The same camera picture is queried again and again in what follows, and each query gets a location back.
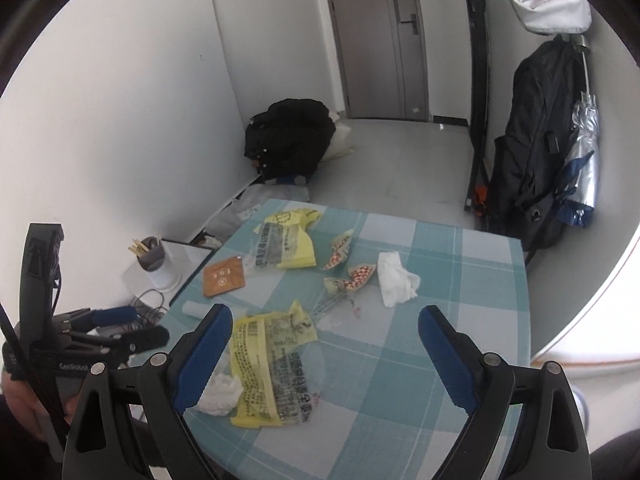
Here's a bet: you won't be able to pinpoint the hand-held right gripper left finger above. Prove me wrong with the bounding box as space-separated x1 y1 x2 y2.
61 303 236 480

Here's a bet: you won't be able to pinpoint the yellow clear bread wrapper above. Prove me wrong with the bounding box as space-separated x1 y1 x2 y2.
227 300 326 428
252 207 323 271

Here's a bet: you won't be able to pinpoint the orange paper packet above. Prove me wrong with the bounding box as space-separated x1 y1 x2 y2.
202 256 247 298

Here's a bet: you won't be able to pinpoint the red checked snack wrapper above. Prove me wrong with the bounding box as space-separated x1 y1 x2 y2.
322 261 379 296
322 229 356 271

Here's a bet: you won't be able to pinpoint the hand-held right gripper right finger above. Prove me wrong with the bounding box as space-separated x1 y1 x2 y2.
418 304 593 480

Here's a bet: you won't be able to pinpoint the tangled black cables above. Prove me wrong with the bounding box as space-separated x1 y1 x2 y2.
131 287 171 333

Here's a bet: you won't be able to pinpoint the clear plastic bag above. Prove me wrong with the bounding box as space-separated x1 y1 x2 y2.
207 180 311 241

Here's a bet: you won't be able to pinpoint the black metal rack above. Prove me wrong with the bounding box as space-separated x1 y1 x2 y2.
457 0 496 213

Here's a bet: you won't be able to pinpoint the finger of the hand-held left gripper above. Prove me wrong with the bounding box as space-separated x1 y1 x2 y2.
52 306 140 333
60 325 171 366

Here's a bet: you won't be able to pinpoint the checked teal tablecloth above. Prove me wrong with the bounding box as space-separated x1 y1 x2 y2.
167 199 531 480

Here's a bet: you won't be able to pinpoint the white cloth bag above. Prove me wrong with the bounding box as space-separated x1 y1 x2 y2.
320 110 355 162

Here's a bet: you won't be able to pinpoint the white tissue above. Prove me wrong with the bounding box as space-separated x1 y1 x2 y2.
196 372 245 417
376 251 420 308

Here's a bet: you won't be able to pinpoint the large black hanging backpack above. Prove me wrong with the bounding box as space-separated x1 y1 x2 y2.
487 37 583 251

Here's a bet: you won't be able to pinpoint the silver folded umbrella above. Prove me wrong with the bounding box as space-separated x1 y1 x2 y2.
557 35 601 228

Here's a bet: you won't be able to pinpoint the white round container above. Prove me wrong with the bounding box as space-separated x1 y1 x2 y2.
122 247 188 291

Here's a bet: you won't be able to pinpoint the person's left hand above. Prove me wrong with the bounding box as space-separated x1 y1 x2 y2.
0 371 78 438

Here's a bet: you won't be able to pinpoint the grey door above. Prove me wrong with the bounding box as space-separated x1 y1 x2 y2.
320 0 431 122

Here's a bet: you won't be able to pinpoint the clear plastic wrapper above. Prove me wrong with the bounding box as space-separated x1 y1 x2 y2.
312 290 363 318

